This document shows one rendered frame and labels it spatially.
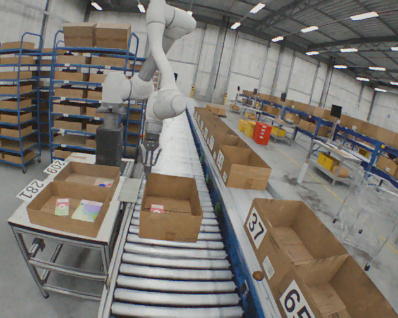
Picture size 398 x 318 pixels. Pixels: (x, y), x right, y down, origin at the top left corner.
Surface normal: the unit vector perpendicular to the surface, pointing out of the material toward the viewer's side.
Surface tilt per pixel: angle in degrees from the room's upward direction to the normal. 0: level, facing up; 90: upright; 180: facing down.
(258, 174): 90
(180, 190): 89
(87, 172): 89
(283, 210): 89
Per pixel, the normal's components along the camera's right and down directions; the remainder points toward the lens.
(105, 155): 0.15, 0.38
